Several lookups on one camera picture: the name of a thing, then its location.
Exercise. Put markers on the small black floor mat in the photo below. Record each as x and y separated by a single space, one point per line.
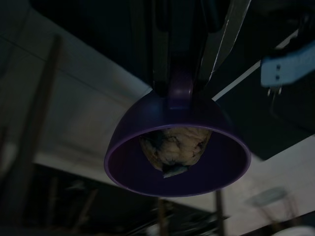
295 127

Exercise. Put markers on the brown food lump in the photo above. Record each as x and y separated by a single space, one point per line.
177 150

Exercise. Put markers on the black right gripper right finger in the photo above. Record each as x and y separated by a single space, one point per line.
219 37

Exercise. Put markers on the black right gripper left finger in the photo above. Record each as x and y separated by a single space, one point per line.
160 49

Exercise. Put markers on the large black floor mat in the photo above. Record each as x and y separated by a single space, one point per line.
98 24

